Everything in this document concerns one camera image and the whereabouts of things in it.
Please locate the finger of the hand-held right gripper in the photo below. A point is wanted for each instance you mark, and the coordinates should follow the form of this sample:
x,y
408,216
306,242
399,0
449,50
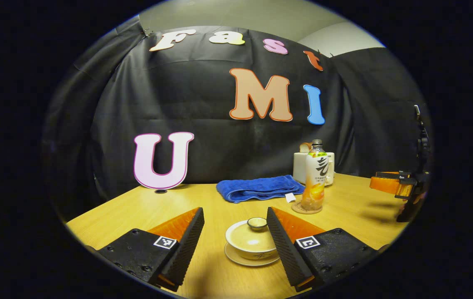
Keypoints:
x,y
390,185

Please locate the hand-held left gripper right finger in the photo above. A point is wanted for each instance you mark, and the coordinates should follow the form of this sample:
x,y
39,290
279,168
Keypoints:
x,y
284,249

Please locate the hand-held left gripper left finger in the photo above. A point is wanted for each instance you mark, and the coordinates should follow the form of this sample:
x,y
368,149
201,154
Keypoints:
x,y
186,245

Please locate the round wooden coaster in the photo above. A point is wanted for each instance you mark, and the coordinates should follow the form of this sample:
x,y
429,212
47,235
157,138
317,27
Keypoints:
x,y
296,209

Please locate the clear water bottle white label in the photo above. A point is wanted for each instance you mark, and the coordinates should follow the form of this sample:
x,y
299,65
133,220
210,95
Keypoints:
x,y
315,178

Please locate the cream ceramic saucer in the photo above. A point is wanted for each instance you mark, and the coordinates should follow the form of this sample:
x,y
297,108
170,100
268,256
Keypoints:
x,y
240,260

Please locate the folded blue towel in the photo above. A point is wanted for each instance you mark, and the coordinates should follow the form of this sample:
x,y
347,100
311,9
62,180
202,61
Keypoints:
x,y
257,189

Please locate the white toaster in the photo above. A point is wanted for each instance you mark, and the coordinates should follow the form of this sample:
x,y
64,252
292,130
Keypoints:
x,y
300,166

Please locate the bread slice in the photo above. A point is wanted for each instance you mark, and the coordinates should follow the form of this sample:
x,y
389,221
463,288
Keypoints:
x,y
305,147

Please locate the black backdrop cloth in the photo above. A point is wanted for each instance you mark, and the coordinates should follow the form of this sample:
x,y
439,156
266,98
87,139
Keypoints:
x,y
203,104

